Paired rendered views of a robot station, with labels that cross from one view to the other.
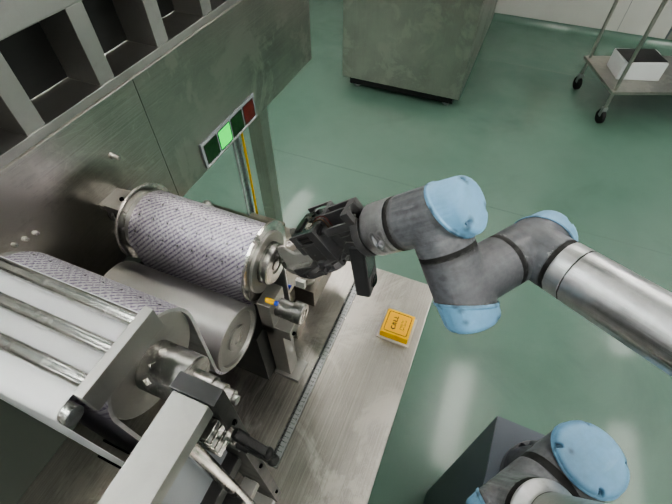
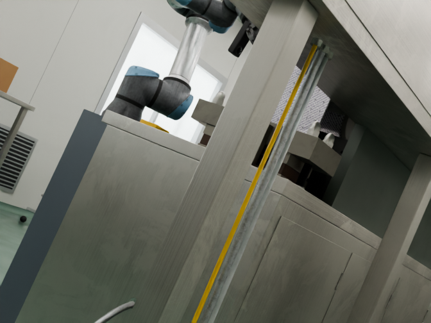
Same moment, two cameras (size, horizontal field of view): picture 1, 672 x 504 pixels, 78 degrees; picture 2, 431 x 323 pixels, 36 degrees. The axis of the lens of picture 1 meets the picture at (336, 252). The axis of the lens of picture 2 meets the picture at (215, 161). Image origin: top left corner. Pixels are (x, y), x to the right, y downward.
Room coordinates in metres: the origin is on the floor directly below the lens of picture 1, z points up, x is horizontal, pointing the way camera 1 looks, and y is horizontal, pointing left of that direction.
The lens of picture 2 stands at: (2.47, 0.54, 0.76)
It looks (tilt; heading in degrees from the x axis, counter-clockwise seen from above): 4 degrees up; 193
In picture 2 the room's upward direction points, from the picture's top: 24 degrees clockwise
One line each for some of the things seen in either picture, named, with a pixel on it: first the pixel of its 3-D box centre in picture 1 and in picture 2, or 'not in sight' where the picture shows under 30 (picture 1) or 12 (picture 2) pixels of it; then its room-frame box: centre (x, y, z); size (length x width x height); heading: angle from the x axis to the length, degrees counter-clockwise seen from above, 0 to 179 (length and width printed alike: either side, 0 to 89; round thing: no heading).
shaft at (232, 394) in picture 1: (215, 391); not in sight; (0.18, 0.14, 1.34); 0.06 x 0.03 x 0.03; 68
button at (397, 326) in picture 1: (397, 325); (154, 128); (0.51, -0.15, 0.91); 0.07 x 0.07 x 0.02; 68
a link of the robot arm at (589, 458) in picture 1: (574, 466); (140, 84); (0.16, -0.40, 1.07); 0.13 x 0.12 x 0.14; 121
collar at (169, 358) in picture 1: (173, 372); not in sight; (0.21, 0.20, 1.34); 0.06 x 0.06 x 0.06; 68
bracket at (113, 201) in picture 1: (120, 201); not in sight; (0.56, 0.40, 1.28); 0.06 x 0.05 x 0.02; 68
